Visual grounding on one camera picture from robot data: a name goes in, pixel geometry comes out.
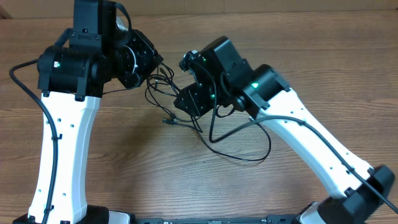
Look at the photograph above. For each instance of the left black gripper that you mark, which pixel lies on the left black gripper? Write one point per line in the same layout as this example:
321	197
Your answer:
151	59

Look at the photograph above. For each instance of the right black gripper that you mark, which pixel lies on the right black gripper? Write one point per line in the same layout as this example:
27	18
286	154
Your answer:
186	96

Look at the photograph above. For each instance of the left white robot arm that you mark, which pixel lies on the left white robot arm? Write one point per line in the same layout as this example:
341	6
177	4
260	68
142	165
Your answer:
72	75

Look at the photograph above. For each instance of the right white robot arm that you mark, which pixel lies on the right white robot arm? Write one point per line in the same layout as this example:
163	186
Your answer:
223	78

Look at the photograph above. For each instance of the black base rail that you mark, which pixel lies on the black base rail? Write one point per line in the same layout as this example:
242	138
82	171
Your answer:
269	219

